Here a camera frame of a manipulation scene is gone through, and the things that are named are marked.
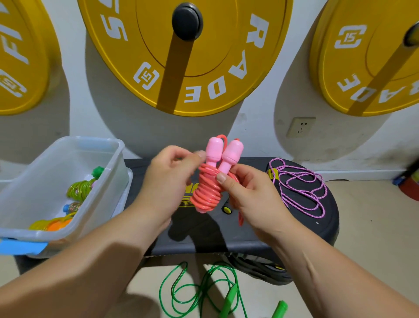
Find white wall socket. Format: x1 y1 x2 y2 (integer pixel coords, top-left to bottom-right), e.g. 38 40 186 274
287 117 316 138

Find person's left forearm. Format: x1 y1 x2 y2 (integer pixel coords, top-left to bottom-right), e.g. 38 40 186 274
0 197 170 318

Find purple rope with foam handles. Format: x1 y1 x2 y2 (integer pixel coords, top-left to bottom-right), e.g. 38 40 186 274
221 157 330 220

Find pink handled jump rope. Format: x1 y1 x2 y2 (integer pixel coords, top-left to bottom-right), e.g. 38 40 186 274
185 134 245 227

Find person's right forearm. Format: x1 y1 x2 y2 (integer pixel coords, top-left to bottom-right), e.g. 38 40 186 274
271 219 419 318

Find red fire extinguisher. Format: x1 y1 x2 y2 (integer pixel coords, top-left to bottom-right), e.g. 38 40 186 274
393 164 419 202

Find large yellow weight plate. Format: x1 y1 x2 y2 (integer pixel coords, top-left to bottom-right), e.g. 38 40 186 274
77 0 294 118

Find orange handled yellow jump rope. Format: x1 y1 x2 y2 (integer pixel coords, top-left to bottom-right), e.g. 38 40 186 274
28 216 74 232

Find black aerobic step platform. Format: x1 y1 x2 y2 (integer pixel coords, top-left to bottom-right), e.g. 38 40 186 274
14 157 340 286

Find person's right hand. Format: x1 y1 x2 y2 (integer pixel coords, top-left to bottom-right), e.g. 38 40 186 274
216 162 297 245

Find ropes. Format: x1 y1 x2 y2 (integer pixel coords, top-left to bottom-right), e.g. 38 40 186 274
67 179 96 203

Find clear plastic storage bin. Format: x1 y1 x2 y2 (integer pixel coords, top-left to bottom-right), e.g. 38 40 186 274
0 136 126 242

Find black plate peg cap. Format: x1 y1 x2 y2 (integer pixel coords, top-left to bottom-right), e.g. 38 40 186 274
172 3 204 41

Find translucent plastic lid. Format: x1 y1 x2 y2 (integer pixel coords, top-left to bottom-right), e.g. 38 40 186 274
29 169 134 258

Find person's left hand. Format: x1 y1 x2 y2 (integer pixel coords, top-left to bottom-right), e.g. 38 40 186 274
136 145 208 227

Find dark green jump rope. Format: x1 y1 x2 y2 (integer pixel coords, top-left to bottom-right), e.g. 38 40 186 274
159 261 289 318

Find blue plastic piece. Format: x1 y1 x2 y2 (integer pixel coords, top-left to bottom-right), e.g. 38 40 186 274
0 238 48 256

